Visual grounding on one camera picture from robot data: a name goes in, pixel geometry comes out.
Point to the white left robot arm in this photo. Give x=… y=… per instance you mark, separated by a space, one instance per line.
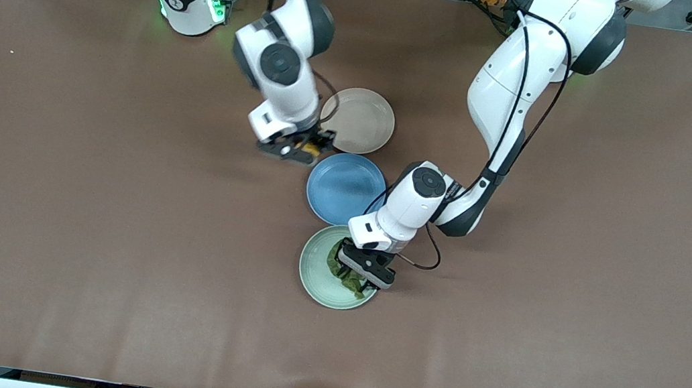
x=516 y=89

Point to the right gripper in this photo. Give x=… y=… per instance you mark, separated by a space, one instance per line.
x=321 y=138

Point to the beige round plate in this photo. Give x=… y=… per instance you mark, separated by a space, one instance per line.
x=363 y=122

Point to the green lettuce leaf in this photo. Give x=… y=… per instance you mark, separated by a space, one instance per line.
x=334 y=261

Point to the yellow lemon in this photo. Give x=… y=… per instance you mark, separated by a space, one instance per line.
x=309 y=146

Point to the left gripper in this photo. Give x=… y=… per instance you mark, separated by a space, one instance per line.
x=382 y=259

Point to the pale green round plate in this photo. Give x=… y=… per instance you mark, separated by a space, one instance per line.
x=317 y=278

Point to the blue round plate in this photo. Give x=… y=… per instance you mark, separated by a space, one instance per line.
x=340 y=186

